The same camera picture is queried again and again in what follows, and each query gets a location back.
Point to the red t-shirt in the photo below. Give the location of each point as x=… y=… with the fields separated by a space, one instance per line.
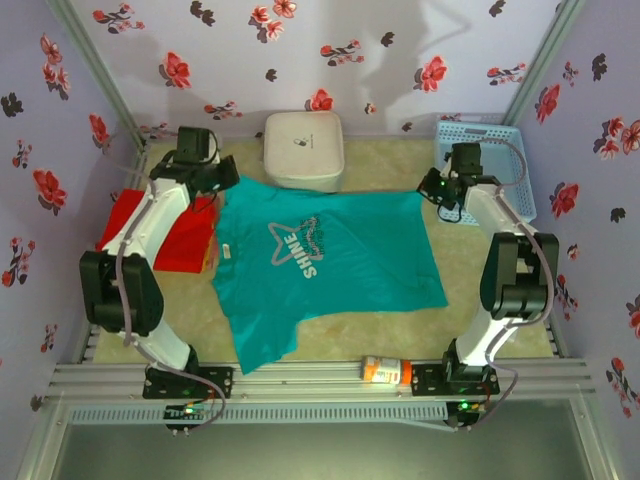
x=185 y=245

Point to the teal t-shirt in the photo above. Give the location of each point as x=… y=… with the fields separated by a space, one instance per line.
x=350 y=250

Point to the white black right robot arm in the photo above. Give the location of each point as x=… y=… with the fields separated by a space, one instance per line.
x=492 y=210

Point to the blue plastic basket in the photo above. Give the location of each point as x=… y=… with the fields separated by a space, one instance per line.
x=505 y=145

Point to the white square lidded box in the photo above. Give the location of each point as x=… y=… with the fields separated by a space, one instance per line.
x=302 y=145

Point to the orange white pill bottle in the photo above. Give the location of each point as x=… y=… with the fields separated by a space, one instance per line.
x=385 y=372

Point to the small circuit board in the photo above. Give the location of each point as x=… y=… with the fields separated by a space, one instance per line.
x=187 y=411
x=465 y=407

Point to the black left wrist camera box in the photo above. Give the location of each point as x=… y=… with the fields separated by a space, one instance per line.
x=195 y=145

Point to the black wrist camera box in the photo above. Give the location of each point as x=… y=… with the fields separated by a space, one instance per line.
x=195 y=145
x=466 y=157

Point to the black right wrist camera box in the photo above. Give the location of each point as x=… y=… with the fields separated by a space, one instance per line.
x=466 y=157

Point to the aluminium frame side rail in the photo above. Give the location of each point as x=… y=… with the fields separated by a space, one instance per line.
x=602 y=445
x=134 y=165

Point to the aluminium frame corner post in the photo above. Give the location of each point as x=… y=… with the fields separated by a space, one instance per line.
x=543 y=60
x=97 y=65

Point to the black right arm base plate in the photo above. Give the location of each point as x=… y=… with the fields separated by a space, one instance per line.
x=425 y=380

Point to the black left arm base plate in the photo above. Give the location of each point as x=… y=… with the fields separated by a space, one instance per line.
x=210 y=382

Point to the aluminium front rail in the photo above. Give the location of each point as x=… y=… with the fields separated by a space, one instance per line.
x=300 y=380

